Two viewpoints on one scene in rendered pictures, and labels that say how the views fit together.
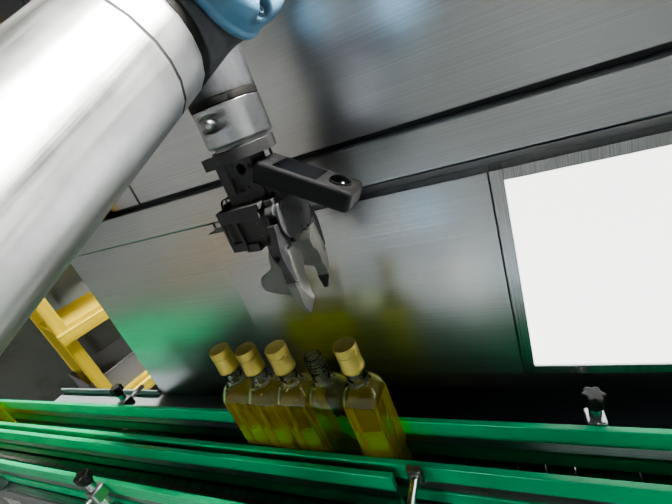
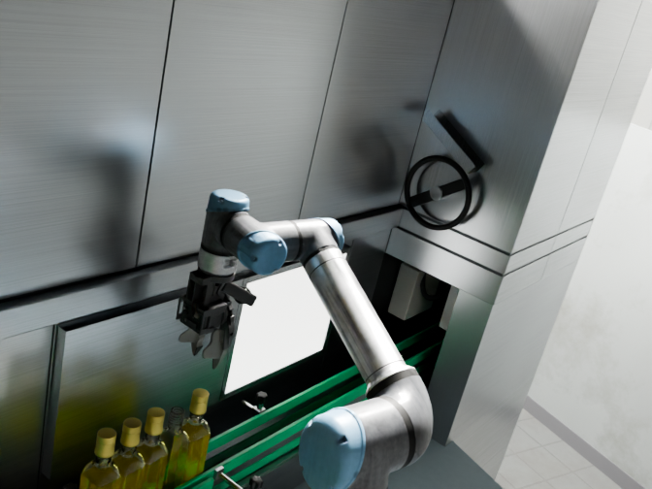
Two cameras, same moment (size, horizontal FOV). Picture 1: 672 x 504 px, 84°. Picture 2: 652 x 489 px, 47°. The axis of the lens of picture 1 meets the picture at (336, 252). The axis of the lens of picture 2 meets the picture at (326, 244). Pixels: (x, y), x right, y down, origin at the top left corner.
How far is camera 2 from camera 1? 1.47 m
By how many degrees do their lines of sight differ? 77
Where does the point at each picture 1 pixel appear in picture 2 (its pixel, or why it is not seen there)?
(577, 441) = (256, 425)
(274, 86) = (161, 216)
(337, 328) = (129, 403)
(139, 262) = not seen: outside the picture
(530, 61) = not seen: hidden behind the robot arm
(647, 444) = (277, 413)
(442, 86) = not seen: hidden behind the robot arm
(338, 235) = (165, 321)
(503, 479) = (253, 450)
